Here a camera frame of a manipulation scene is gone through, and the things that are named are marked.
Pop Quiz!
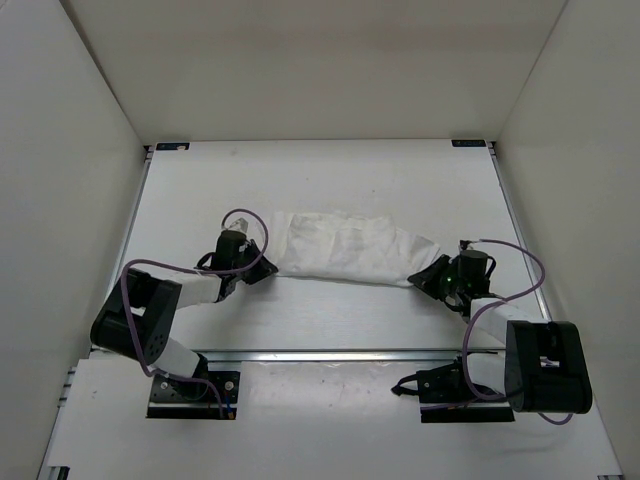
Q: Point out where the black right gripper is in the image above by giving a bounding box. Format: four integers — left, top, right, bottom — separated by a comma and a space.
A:
408, 254, 465, 301

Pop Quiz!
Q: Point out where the white pleated skirt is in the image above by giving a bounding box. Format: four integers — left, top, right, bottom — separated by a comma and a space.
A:
267, 212, 440, 287

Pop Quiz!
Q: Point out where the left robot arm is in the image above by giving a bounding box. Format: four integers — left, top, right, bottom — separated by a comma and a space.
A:
90, 229, 278, 398

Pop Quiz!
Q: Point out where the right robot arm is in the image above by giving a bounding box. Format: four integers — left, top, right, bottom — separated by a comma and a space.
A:
408, 241, 593, 423

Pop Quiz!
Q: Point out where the right blue corner label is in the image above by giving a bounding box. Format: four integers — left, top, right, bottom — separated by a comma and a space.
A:
451, 139, 486, 148

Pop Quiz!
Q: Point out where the blue corner label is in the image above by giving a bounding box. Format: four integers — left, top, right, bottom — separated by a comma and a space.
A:
451, 139, 486, 148
155, 142, 190, 151

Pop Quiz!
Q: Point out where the left blue corner label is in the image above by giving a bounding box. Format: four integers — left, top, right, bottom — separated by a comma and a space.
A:
155, 142, 190, 151

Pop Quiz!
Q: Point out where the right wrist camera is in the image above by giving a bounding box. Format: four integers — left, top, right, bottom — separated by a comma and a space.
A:
458, 240, 476, 253

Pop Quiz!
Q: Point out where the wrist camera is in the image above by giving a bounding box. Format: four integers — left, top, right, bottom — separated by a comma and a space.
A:
458, 240, 476, 253
228, 217, 249, 234

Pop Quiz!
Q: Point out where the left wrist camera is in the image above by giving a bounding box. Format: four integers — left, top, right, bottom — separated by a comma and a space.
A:
228, 217, 249, 234

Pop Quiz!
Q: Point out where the aluminium table front rail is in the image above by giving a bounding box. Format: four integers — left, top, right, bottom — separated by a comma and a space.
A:
89, 347, 566, 365

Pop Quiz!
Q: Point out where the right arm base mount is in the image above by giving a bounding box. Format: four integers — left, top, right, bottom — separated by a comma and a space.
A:
391, 359, 515, 424

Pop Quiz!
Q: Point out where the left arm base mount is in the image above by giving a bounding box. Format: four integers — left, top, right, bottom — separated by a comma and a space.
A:
146, 366, 241, 421

